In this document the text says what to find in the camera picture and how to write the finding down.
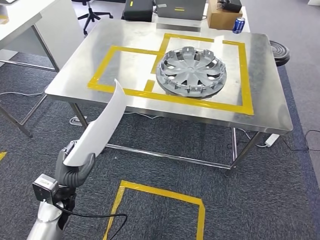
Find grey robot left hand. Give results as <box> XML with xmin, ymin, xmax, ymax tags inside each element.
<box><xmin>54</xmin><ymin>140</ymin><xmax>97</xmax><ymax>188</ymax></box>

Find white curved plastic part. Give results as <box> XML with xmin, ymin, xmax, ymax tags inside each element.
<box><xmin>63</xmin><ymin>78</ymin><xmax>128</xmax><ymax>168</ymax></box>

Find yellow tape on workbench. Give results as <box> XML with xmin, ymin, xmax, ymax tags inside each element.
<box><xmin>87</xmin><ymin>32</ymin><xmax>254</xmax><ymax>116</ymax></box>

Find stainless steel workbench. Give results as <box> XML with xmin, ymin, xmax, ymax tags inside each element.
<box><xmin>44</xmin><ymin>18</ymin><xmax>294</xmax><ymax>178</ymax></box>

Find yellow floor tape square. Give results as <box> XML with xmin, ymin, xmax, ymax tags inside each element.
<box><xmin>103</xmin><ymin>180</ymin><xmax>206</xmax><ymax>240</ymax></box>

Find white desk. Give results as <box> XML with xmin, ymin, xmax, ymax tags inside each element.
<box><xmin>0</xmin><ymin>0</ymin><xmax>85</xmax><ymax>138</ymax></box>

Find black office chair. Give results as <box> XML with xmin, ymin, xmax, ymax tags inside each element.
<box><xmin>72</xmin><ymin>0</ymin><xmax>114</xmax><ymax>36</ymax></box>

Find black case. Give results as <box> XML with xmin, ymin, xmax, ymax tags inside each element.
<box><xmin>123</xmin><ymin>0</ymin><xmax>154</xmax><ymax>23</ymax></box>

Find silver wheel hubcap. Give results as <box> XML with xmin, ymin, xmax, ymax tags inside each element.
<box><xmin>155</xmin><ymin>46</ymin><xmax>228</xmax><ymax>100</ymax></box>

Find brown cardboard box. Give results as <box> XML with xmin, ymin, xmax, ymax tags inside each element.
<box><xmin>206</xmin><ymin>0</ymin><xmax>243</xmax><ymax>31</ymax></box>

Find white power strip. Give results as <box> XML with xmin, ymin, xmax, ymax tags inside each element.
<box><xmin>264</xmin><ymin>133</ymin><xmax>280</xmax><ymax>148</ymax></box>

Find blue drink can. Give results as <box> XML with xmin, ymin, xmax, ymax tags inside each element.
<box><xmin>232</xmin><ymin>17</ymin><xmax>246</xmax><ymax>35</ymax></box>

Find black device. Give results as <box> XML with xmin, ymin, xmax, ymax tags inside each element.
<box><xmin>217</xmin><ymin>0</ymin><xmax>243</xmax><ymax>14</ymax></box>

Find black ribbed round stool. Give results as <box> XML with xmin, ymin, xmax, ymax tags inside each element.
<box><xmin>269</xmin><ymin>40</ymin><xmax>291</xmax><ymax>67</ymax></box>

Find black left camera cable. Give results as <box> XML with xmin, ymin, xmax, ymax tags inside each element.
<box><xmin>54</xmin><ymin>202</ymin><xmax>128</xmax><ymax>240</ymax></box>

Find white floor cable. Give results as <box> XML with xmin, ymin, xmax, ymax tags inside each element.
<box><xmin>0</xmin><ymin>90</ymin><xmax>46</xmax><ymax>98</ymax></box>
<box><xmin>69</xmin><ymin>111</ymin><xmax>161</xmax><ymax>127</ymax></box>

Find black floor cable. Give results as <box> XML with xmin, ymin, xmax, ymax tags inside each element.
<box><xmin>279</xmin><ymin>128</ymin><xmax>320</xmax><ymax>153</ymax></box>

